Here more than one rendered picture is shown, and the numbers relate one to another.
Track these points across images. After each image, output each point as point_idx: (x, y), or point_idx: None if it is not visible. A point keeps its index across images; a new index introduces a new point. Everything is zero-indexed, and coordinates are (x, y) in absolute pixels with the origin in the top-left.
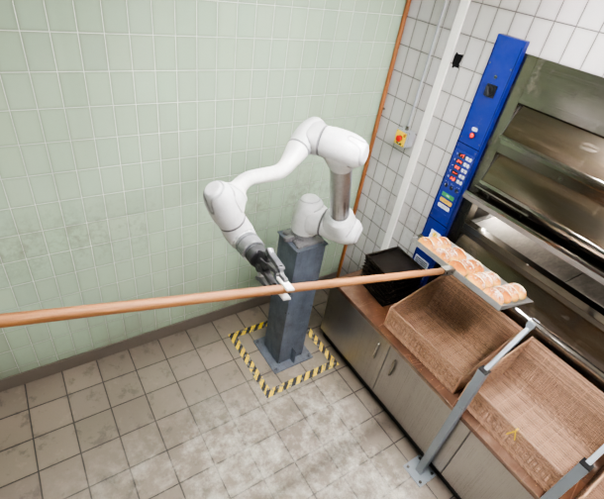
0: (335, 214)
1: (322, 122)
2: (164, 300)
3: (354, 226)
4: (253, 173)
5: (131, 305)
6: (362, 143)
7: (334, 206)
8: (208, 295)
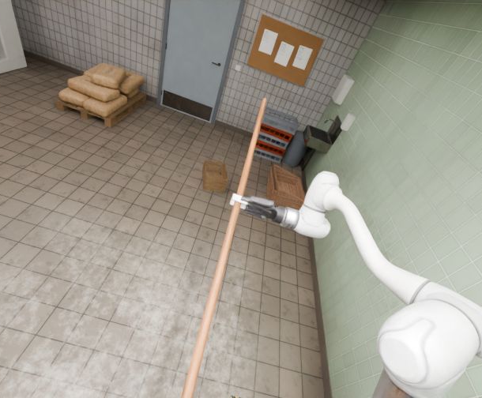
0: None
1: None
2: (253, 139)
3: None
4: (351, 208)
5: (255, 129)
6: (418, 341)
7: None
8: (249, 155)
